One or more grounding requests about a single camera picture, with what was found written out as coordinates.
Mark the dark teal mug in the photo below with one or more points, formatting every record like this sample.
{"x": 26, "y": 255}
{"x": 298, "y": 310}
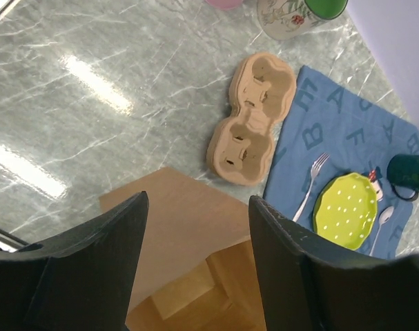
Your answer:
{"x": 403, "y": 171}

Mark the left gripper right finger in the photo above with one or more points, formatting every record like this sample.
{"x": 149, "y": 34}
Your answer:
{"x": 309, "y": 283}

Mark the silver spoon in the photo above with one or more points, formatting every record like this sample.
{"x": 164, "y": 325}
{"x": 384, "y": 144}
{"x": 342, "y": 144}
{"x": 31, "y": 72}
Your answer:
{"x": 383, "y": 218}

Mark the cardboard cup carrier tray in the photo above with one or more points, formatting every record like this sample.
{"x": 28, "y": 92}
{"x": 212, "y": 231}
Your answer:
{"x": 260, "y": 94}

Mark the silver fork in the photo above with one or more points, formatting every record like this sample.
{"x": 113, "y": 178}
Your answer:
{"x": 314, "y": 172}

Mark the brown paper bag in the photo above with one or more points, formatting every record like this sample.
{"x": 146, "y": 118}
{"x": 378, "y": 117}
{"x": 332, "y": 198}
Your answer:
{"x": 196, "y": 269}

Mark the pink straw holder cup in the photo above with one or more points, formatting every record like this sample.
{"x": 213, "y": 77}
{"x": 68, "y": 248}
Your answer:
{"x": 224, "y": 4}

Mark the green inside ceramic mug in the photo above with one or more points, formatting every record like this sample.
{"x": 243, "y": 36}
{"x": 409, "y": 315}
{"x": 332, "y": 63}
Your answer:
{"x": 282, "y": 20}

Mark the small santa figurine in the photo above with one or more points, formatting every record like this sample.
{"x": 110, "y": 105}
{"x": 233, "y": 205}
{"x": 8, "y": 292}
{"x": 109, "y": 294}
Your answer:
{"x": 373, "y": 178}

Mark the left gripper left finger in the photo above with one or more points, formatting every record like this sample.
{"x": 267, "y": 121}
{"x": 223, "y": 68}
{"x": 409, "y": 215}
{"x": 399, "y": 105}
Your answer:
{"x": 87, "y": 273}

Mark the yellow green dotted plate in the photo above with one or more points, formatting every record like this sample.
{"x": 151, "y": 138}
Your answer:
{"x": 345, "y": 211}

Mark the blue letter print cloth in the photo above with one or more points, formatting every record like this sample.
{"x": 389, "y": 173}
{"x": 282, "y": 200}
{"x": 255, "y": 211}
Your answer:
{"x": 358, "y": 135}

